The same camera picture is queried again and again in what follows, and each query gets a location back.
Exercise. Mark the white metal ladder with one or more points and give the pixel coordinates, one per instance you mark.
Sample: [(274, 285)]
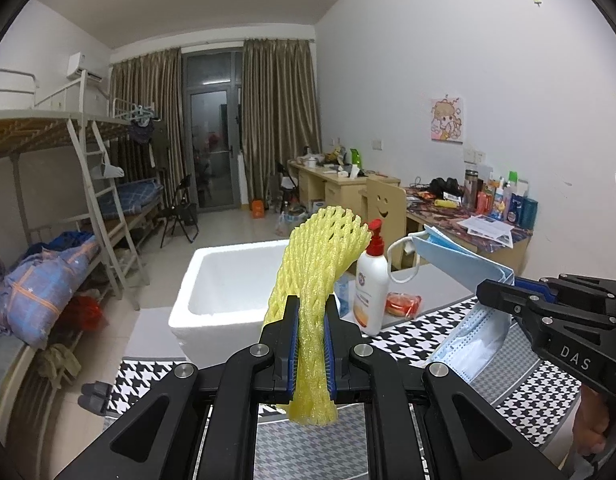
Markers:
[(117, 220)]

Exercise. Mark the glass balcony door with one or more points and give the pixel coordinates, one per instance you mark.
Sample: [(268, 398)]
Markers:
[(213, 130)]

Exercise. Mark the wide white wall socket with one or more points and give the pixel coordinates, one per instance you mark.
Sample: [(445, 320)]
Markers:
[(474, 156)]

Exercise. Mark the red plastic bag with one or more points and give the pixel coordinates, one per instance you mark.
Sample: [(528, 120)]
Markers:
[(88, 312)]

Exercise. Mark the white pump bottle red top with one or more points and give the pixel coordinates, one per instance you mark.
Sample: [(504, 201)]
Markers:
[(370, 290)]

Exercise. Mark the grey bucket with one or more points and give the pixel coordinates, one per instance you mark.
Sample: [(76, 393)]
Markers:
[(293, 221)]

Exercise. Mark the olive cloth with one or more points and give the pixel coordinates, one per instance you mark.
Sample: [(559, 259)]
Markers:
[(58, 365)]

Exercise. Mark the black folded trolley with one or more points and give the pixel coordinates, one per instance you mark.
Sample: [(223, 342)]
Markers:
[(288, 187)]

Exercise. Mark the houndstooth table mat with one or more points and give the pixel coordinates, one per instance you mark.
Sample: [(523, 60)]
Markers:
[(537, 410)]

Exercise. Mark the blue face mask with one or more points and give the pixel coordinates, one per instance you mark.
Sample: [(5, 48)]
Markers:
[(467, 265)]

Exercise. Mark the hanging dark clothes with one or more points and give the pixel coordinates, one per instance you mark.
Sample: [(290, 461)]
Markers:
[(145, 137)]

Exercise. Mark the white foam box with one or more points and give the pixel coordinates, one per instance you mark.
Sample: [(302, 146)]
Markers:
[(218, 285)]

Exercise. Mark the green bottle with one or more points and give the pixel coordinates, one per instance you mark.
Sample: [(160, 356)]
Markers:
[(355, 157)]

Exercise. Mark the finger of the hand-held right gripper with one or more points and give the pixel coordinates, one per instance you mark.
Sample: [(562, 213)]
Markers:
[(507, 300), (587, 290)]

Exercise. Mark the orange bag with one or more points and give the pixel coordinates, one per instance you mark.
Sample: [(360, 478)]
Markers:
[(258, 210)]

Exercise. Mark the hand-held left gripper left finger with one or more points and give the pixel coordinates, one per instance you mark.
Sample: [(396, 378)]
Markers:
[(288, 360)]

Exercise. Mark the group of toiletry bottles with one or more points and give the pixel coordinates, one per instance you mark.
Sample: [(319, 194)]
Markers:
[(507, 205)]

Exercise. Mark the white metal bunk bed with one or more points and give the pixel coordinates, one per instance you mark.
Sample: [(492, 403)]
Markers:
[(133, 195), (18, 130)]

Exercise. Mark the cartoon wall poster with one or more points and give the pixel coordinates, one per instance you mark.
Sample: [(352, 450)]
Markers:
[(446, 120)]

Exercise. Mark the yellow foam fruit net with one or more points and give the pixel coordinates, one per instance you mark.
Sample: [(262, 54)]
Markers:
[(313, 270)]

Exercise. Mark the printed paper sheets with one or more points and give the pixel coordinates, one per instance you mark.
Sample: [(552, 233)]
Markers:
[(487, 227)]

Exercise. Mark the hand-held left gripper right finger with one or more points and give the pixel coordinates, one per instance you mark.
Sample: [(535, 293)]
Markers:
[(329, 360)]

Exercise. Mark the yellow tube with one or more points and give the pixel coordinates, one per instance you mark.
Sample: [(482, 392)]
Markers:
[(446, 203)]

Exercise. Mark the wooden chair with smiley cutout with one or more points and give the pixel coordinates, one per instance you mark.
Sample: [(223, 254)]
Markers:
[(382, 205)]

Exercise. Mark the person's right hand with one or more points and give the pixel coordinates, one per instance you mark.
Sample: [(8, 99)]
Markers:
[(590, 420)]

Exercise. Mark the black folding chair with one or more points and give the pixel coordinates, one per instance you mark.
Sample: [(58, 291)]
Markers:
[(183, 212)]

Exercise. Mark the white air conditioner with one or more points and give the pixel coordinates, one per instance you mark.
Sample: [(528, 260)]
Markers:
[(83, 66)]

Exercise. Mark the black pouch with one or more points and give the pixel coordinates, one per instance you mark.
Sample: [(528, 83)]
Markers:
[(445, 189)]

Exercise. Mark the brown curtain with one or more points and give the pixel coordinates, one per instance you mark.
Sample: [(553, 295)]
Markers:
[(145, 110), (280, 110)]

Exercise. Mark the orange snack packet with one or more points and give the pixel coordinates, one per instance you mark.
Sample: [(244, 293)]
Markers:
[(402, 304)]

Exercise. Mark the wooden desk with printed cover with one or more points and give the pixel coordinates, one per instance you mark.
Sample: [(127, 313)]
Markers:
[(517, 255)]

